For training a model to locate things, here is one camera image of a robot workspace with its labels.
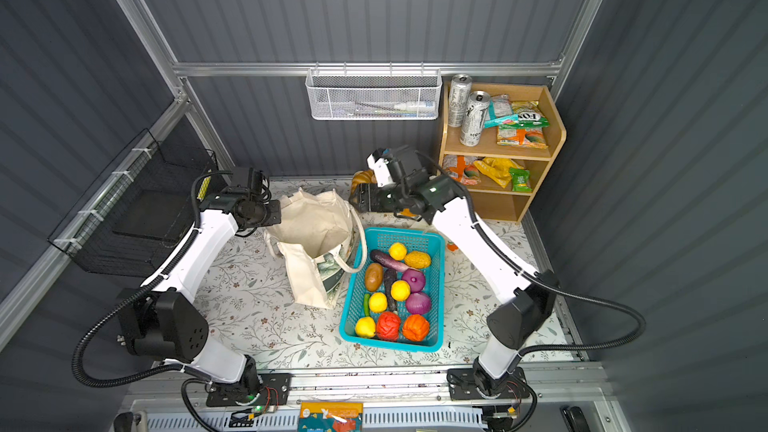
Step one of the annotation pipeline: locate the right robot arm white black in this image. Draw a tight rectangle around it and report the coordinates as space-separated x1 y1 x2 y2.
356 146 646 398

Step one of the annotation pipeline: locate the purple onion lower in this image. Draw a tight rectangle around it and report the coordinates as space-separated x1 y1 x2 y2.
405 292 432 315

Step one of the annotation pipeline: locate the yellow lemon top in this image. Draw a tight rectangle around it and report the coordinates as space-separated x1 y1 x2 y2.
388 242 408 261

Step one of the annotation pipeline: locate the purple eggplant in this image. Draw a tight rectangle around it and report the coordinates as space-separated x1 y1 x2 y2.
370 249 409 272

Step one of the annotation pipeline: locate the yellow lemon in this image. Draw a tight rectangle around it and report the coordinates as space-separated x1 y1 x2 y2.
388 242 408 261
368 292 388 314
390 280 411 302
354 316 377 338

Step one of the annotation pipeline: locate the red tomato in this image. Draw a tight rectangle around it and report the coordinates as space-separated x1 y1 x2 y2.
376 311 401 341

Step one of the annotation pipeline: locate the green chips bag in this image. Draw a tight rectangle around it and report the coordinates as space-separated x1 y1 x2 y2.
510 101 550 129

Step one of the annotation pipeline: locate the orange pumpkin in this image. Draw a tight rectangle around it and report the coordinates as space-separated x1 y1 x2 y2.
401 314 431 342

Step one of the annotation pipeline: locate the white wire wall basket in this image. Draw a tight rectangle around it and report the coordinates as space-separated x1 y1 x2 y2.
305 69 443 121

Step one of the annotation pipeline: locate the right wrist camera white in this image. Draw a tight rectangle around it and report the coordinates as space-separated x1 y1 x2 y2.
367 152 395 188

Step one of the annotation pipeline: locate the wooden shelf unit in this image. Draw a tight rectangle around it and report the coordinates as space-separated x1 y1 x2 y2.
437 83 566 223

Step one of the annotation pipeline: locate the orange snack bag top shelf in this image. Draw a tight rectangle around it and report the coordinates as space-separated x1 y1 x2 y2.
497 127 547 149

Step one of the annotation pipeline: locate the yellow lemon left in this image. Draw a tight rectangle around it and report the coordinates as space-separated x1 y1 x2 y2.
368 292 388 314

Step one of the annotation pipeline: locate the teal snack packet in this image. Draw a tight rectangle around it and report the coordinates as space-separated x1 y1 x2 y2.
483 94 517 129

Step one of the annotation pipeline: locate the beige canvas tote bag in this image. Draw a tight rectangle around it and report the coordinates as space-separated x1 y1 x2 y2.
263 190 368 309

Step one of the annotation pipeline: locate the purple onion upper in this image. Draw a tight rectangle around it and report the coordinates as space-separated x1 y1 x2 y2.
401 268 426 293

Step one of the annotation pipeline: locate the silver can rear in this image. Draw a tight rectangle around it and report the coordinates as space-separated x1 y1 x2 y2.
448 74 473 128

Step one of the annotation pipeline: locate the white tube in basket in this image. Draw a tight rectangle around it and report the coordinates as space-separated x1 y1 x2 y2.
356 101 437 115

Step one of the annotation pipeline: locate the orange snack bag shelf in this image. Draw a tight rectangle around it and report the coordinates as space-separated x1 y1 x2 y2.
442 154 481 185
497 127 547 149

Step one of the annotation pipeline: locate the brown potato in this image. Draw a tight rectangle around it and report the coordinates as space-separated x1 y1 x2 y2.
364 262 384 293

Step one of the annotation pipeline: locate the silver can front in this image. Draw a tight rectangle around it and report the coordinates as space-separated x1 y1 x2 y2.
459 91 491 147

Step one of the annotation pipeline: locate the yellow snack bag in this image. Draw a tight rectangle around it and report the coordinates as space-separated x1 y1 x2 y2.
473 157 522 188

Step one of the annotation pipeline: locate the orange yellow mango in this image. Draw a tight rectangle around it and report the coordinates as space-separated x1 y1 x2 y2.
404 251 432 269

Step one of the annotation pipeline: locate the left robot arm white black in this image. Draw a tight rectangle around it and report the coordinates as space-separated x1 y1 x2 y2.
71 168 281 395

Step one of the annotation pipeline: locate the purple onion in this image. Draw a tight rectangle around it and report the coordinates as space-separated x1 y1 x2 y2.
405 292 432 315
401 268 426 293

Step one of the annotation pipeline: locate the colourful box at front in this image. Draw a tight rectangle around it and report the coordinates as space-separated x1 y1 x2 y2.
297 402 364 432

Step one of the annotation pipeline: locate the orange snack bag lower shelf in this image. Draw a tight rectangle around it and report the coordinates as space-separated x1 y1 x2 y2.
442 154 481 185

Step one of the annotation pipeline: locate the silver can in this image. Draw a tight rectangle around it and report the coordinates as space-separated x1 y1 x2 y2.
448 74 473 128
459 91 491 147

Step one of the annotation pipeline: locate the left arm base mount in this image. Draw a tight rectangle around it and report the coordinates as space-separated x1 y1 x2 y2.
206 373 293 407

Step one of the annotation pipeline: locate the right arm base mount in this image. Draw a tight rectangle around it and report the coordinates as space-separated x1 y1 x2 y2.
446 367 531 402

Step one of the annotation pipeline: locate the green chili pepper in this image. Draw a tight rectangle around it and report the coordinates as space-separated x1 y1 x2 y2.
363 293 371 317

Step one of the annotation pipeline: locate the black wire wall basket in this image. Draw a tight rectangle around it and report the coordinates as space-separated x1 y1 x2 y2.
48 131 218 277

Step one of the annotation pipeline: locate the teal plastic basket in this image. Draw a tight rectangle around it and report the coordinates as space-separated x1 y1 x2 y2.
340 227 446 353

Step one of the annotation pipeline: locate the yellow lemon bottom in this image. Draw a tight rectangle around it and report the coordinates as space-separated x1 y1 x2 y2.
354 316 377 338

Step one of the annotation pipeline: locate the bread rolls tray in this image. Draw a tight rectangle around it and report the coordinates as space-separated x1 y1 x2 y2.
350 170 376 191

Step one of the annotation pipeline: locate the small green snack packet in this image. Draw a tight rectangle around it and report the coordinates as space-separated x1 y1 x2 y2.
509 168 533 193

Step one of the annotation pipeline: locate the yellow lemon middle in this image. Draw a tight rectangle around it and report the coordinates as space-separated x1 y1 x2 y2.
390 280 411 302

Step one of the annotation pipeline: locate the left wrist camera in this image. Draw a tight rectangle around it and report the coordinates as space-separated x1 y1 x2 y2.
228 167 269 197

